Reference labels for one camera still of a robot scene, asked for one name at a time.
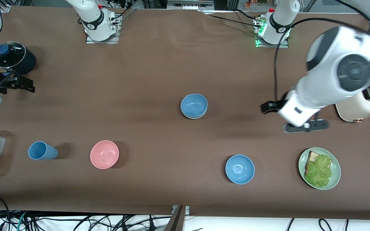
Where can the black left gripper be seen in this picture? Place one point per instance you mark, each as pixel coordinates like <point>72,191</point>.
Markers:
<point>272,106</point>

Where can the blue bowl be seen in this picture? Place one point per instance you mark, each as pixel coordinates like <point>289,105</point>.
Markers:
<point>194,104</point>
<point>240,169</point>

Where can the green bowl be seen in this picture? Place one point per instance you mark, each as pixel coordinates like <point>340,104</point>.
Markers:
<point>194,117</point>

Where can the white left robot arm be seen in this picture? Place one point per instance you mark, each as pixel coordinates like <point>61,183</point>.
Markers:
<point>332,64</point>

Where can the pink bowl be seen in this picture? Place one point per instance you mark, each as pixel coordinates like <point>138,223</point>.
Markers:
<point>104,154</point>

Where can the glass lid blue knob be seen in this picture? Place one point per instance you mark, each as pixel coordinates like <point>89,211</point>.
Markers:
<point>13,54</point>

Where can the bread slice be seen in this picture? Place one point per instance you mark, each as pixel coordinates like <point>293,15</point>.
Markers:
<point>312,157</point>

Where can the blue cup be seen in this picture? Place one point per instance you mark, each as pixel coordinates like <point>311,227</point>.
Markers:
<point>42,150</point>

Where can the green lettuce leaf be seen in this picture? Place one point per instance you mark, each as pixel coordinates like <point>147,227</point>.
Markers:
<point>320,171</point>

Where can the cream white toaster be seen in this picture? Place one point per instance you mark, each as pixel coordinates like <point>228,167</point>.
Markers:
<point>358,110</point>

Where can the green plate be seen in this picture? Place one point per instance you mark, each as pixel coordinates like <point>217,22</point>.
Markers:
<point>336,175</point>

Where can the silver metal box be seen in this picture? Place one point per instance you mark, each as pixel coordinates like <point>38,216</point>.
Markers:
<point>189,4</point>

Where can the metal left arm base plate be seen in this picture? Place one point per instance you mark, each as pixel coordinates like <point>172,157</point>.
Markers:
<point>284,46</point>

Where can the aluminium corner bracket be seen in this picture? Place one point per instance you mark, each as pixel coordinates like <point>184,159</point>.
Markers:
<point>6,9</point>

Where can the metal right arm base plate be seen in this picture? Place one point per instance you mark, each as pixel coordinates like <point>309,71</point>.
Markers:
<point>103,42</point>

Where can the small metal table bracket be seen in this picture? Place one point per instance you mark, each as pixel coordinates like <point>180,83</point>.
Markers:
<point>187,209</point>

